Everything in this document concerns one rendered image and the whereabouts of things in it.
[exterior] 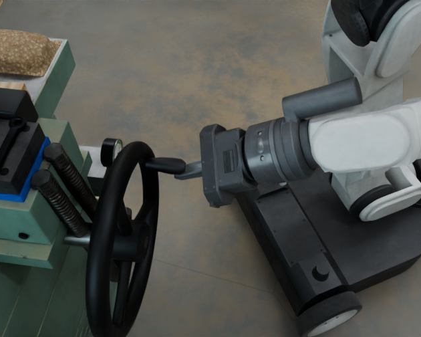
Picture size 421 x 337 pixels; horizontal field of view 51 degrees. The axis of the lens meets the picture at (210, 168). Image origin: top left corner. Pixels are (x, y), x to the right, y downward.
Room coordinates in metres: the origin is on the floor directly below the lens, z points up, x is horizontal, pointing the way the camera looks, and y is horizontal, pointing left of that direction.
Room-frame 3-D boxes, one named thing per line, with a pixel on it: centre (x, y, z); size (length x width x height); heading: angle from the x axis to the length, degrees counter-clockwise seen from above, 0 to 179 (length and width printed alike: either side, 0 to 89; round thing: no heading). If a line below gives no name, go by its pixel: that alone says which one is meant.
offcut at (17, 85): (0.47, 0.30, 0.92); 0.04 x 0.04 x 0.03; 87
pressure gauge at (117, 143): (0.56, 0.21, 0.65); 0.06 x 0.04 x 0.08; 172
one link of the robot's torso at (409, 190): (0.74, -0.50, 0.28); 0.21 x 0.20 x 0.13; 112
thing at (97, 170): (0.58, 0.28, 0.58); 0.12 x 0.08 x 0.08; 82
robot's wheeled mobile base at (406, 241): (0.73, -0.47, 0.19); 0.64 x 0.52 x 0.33; 112
